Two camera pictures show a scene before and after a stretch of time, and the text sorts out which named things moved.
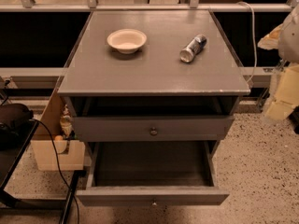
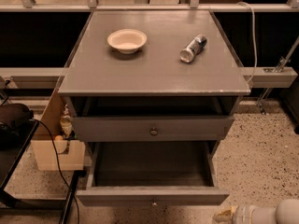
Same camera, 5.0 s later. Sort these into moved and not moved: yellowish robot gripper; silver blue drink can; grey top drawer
Moved: yellowish robot gripper
Not moved: grey top drawer; silver blue drink can
